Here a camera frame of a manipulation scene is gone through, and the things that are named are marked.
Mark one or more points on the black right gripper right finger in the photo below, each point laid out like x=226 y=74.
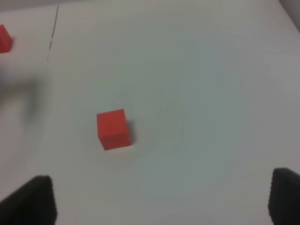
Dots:
x=284 y=199

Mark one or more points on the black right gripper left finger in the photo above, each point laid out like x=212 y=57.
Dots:
x=31 y=204

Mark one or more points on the red template cube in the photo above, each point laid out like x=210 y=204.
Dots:
x=5 y=40

